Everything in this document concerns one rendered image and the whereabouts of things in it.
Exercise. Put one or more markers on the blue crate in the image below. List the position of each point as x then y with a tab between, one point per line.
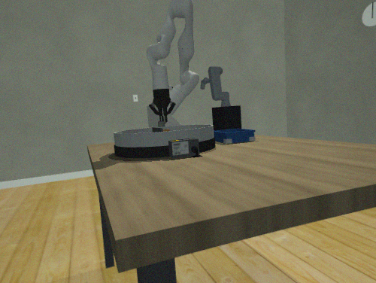
234	135

